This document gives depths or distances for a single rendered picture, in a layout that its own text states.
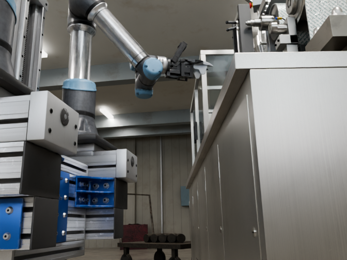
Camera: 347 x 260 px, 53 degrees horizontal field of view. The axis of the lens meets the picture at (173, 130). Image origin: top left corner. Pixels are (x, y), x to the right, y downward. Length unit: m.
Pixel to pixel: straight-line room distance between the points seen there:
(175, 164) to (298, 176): 9.28
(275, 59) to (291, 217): 0.34
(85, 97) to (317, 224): 0.83
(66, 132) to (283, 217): 0.45
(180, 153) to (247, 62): 9.27
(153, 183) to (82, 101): 8.86
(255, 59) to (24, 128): 0.49
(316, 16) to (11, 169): 0.97
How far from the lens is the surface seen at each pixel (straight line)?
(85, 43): 1.48
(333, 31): 0.96
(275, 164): 0.72
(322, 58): 0.84
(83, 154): 1.14
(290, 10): 1.28
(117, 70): 5.99
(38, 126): 0.64
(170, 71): 1.52
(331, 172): 0.76
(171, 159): 10.02
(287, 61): 0.81
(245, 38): 1.51
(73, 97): 1.22
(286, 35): 1.24
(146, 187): 10.04
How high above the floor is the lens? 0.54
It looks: 15 degrees up
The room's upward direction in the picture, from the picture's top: 1 degrees counter-clockwise
